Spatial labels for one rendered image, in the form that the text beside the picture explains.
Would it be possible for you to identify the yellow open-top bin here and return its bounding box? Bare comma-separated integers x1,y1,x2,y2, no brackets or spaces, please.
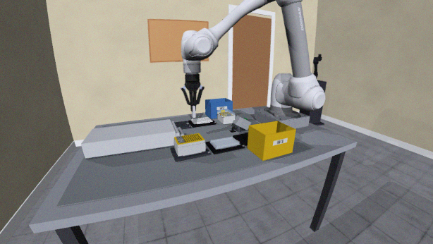
248,121,296,161

